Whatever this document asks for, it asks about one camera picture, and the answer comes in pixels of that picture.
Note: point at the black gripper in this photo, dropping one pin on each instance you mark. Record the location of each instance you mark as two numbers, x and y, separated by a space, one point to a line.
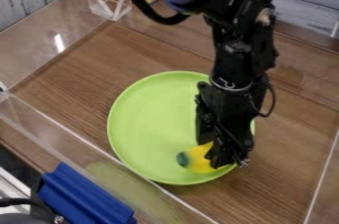
224 114

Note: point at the yellow toy banana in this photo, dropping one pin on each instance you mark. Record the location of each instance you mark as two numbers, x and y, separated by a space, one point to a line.
194 161

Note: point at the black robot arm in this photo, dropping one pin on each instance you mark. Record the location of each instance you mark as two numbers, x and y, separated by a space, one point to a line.
242 25

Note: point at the green round plate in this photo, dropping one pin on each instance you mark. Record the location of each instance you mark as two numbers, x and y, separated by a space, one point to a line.
151 128

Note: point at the blue plastic block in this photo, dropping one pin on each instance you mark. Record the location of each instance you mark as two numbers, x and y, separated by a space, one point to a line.
80 200

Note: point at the clear acrylic front wall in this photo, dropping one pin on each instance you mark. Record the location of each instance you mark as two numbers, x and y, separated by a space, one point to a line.
45 144

